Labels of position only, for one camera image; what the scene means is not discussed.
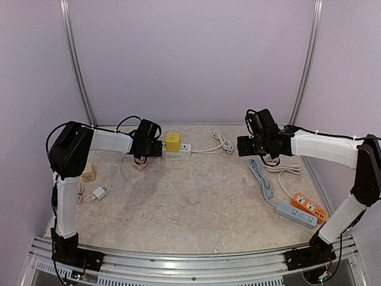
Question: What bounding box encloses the white power strip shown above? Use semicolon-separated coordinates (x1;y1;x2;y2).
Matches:
162;129;235;157

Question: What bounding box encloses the orange power strip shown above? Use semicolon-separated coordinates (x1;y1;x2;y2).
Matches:
264;156;329;225

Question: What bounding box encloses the white charger with cable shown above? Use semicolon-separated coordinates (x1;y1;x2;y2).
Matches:
76;184;107;205

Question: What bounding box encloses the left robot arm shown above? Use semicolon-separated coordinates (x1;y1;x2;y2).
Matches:
46;119;163;265

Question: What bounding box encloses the right aluminium frame post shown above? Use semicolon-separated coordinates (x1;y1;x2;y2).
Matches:
289;0;324;125

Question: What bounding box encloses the beige cube socket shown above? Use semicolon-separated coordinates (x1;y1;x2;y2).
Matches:
81;163;96;182

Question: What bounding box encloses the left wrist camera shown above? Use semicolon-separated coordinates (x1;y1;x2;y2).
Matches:
134;157;147;166

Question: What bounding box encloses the blue power strip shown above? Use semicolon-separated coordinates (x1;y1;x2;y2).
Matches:
248;159;318;229

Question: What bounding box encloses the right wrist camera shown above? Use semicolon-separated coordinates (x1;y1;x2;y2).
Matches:
245;109;261;135

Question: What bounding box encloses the left aluminium frame post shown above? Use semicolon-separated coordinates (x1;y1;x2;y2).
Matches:
59;0;97;126

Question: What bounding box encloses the yellow cube socket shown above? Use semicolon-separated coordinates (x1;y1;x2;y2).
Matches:
165;133;181;153

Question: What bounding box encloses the front aluminium rail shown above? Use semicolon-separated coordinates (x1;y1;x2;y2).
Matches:
18;236;369;285

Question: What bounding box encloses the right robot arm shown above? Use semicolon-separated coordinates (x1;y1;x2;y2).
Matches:
237;109;380;265

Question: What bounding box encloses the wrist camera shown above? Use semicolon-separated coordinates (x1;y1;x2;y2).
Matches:
245;109;261;135
134;157;147;166

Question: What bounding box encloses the pink plug adapter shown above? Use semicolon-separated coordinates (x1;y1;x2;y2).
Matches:
133;164;146;172

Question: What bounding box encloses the aluminium frame post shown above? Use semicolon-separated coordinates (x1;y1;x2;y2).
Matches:
59;0;97;126
289;0;324;125

